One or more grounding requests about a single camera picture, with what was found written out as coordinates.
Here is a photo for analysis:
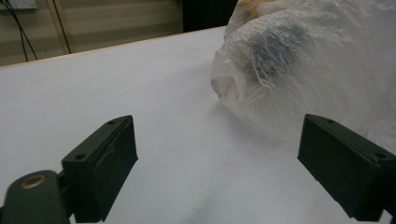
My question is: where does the black wall cable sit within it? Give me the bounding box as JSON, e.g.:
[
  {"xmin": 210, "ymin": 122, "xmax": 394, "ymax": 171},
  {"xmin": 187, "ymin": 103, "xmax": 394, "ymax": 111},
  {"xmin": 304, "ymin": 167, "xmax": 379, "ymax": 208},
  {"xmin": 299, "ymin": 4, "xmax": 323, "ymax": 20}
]
[{"xmin": 2, "ymin": 0, "xmax": 39, "ymax": 62}]

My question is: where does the translucent white plastic bag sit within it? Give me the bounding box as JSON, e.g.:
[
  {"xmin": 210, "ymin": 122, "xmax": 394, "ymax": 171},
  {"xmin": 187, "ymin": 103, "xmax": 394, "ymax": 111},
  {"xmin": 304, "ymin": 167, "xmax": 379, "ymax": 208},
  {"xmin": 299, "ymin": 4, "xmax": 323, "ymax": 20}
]
[{"xmin": 210, "ymin": 0, "xmax": 396, "ymax": 154}]

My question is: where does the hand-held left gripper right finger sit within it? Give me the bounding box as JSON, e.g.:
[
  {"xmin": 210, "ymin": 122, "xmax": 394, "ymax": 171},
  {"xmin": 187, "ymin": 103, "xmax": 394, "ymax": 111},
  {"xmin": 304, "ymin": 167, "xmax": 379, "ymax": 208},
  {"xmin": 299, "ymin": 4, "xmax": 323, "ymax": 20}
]
[{"xmin": 297, "ymin": 113, "xmax": 396, "ymax": 222}]

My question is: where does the wooden wall post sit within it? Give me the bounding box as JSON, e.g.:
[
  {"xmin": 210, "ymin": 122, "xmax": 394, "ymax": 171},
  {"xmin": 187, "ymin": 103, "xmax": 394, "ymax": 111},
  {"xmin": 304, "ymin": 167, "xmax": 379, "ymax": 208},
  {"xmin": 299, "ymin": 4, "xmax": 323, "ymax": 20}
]
[{"xmin": 46, "ymin": 0, "xmax": 76, "ymax": 55}]

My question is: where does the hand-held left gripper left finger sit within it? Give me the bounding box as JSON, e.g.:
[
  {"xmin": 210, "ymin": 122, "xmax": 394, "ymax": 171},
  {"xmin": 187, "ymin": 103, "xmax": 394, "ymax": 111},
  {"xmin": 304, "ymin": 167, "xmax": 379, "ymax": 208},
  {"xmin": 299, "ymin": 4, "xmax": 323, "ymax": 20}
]
[{"xmin": 61, "ymin": 115, "xmax": 139, "ymax": 223}]

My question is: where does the black curtain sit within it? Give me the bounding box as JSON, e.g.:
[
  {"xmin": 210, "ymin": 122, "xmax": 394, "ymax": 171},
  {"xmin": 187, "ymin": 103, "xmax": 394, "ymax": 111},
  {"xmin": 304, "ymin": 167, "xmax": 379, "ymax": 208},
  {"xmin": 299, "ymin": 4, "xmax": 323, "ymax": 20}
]
[{"xmin": 181, "ymin": 0, "xmax": 239, "ymax": 34}]

